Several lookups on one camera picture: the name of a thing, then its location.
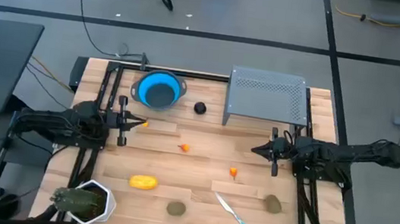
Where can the yellow mango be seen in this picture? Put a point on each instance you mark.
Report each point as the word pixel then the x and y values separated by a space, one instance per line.
pixel 143 182

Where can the brown kiwi fruit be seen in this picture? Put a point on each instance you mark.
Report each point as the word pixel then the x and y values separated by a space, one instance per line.
pixel 176 208
pixel 273 204

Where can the green cactus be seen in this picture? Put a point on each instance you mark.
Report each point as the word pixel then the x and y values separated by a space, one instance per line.
pixel 74 200

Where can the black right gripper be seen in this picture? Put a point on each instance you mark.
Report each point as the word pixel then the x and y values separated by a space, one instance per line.
pixel 283 147

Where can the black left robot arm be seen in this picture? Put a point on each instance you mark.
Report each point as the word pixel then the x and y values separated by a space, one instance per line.
pixel 69 119

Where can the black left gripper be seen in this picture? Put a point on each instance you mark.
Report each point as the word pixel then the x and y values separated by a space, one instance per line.
pixel 120 121

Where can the white hexagonal plant pot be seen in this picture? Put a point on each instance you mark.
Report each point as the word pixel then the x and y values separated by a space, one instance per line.
pixel 110 204

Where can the grey perforated metal stand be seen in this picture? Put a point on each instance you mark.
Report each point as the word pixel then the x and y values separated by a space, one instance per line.
pixel 262 104

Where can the small black round object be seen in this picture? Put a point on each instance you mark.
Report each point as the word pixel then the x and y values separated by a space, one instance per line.
pixel 200 107

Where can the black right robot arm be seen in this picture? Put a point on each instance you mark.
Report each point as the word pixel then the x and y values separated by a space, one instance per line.
pixel 352 151

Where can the small orange fruit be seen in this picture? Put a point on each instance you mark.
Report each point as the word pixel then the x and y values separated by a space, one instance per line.
pixel 146 124
pixel 233 172
pixel 184 147

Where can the blue collapsible colander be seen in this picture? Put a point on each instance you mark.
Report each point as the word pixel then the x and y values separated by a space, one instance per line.
pixel 146 86

